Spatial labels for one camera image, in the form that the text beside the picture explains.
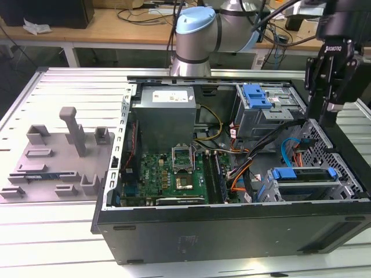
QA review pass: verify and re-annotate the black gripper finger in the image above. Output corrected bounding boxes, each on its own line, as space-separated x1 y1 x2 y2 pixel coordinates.
327 56 362 127
304 56 328 127

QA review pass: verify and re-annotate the blue wire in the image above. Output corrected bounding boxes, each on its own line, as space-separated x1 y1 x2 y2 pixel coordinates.
280 137 317 169

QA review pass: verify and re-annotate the hard disk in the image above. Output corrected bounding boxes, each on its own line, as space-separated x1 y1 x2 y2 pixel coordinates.
257 166 339 202

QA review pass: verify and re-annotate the metal disk bay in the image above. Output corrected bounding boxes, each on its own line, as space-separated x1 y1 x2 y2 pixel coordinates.
254 166 363 202

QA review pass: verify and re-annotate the small black box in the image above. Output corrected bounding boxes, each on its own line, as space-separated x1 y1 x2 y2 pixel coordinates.
285 16 304 32

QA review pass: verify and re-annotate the blue plastic latch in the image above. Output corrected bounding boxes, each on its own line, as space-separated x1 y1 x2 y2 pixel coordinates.
242 83 275 110

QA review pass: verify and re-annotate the metal drive cage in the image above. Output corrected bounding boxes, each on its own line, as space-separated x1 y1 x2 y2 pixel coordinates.
233 82 308 145

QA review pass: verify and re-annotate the black speaker box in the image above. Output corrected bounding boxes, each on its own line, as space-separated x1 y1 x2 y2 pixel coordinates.
259 8 271 41

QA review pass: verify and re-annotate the RAM stick with black chips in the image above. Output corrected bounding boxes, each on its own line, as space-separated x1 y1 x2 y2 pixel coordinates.
214 152 227 201

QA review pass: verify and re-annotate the black RAM slot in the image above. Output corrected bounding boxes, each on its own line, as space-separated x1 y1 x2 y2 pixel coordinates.
202 150 217 203

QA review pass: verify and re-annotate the silver power supply unit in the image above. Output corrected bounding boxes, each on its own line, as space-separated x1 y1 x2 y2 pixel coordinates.
132 85 201 151

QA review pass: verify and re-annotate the metal socket cover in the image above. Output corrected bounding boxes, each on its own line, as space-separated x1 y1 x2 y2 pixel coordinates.
172 143 195 174

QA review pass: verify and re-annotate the CPU socket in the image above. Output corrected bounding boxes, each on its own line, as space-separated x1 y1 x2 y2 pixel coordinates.
175 175 194 191

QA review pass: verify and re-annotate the black graphics card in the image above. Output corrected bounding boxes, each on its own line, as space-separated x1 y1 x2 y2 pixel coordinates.
155 196 205 207

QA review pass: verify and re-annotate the green motherboard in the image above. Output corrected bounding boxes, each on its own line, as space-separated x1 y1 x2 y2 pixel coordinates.
124 131 241 206

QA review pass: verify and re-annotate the black PC case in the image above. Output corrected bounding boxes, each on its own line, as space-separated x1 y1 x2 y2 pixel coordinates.
91 71 371 266

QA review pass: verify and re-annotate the wooden desk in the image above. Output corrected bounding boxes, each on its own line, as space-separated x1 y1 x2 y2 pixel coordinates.
0 5 322 54

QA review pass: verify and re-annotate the large black box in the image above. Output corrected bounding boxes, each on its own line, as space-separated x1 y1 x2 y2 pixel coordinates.
0 0 95 30

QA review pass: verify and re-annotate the grey parts rack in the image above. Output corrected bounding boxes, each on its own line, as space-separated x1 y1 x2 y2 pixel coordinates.
0 106 115 203

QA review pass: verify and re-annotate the crumpled white paper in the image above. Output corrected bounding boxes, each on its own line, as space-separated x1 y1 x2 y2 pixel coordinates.
23 19 52 36

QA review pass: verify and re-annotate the blue RAM stick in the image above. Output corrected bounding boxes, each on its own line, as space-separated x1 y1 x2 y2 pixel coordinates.
24 173 63 180

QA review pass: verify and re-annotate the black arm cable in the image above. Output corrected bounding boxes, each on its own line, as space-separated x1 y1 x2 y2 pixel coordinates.
250 0 304 32

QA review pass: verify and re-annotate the black cable bundle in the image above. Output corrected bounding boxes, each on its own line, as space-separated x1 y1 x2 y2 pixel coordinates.
245 118 308 163

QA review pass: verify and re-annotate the white connector wire bundle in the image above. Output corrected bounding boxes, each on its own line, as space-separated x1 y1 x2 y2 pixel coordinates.
228 123 250 154

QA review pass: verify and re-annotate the yellow black wire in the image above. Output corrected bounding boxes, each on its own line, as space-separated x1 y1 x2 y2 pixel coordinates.
192 105 224 142

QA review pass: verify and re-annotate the orange black wire bundle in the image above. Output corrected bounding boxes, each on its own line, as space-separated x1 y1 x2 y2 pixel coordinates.
227 158 256 193

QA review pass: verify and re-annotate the red black wire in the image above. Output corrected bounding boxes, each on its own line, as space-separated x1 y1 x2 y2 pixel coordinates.
123 120 140 174

